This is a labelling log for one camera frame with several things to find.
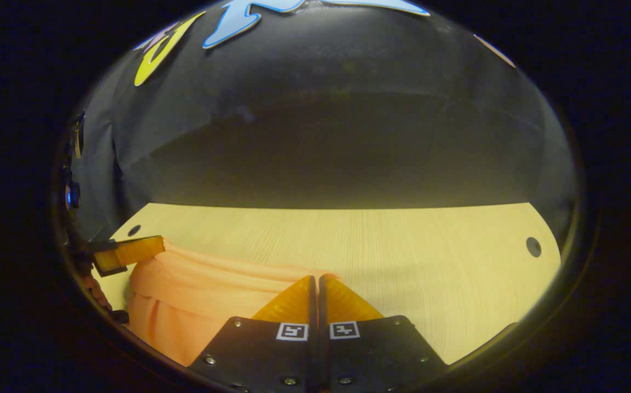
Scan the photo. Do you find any black backdrop cloth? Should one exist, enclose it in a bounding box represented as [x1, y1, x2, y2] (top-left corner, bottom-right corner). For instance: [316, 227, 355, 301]
[70, 0, 578, 243]

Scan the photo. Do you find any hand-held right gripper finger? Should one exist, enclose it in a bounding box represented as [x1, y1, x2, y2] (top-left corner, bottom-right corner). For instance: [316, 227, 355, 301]
[318, 274, 448, 393]
[187, 274, 317, 393]

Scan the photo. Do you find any orange T-shirt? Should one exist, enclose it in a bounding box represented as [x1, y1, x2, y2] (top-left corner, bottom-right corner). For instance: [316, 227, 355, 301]
[127, 237, 343, 367]

